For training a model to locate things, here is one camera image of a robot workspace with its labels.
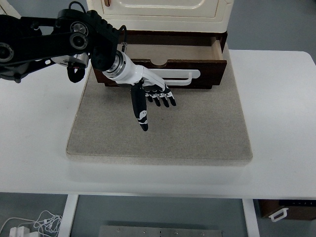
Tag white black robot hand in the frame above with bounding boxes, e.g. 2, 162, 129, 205
103, 53, 177, 131

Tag dark wooden drawer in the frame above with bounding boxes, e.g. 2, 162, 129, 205
92, 34, 228, 90

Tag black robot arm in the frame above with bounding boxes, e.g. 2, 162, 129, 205
0, 8, 176, 131

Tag cream white cabinet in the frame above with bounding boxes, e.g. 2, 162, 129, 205
87, 0, 234, 33

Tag dark wooden cabinet base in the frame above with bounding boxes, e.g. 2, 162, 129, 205
126, 30, 228, 54

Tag beige felt mat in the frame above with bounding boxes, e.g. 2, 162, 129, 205
66, 62, 253, 166

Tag white left table leg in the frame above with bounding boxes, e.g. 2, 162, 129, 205
58, 195, 79, 237

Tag white table leg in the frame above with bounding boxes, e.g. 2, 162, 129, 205
58, 195, 79, 237
242, 198, 260, 237

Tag white right table leg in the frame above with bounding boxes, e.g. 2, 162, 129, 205
242, 198, 260, 237

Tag brown wooden box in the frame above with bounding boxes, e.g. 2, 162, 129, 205
258, 199, 316, 222

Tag white power adapter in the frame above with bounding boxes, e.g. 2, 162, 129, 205
9, 226, 30, 237

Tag white drawer handle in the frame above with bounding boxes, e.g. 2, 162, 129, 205
149, 69, 201, 86

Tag white cable on floor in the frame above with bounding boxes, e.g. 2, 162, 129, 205
0, 210, 63, 237

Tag white handle on box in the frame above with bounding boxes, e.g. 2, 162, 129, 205
268, 207, 288, 222

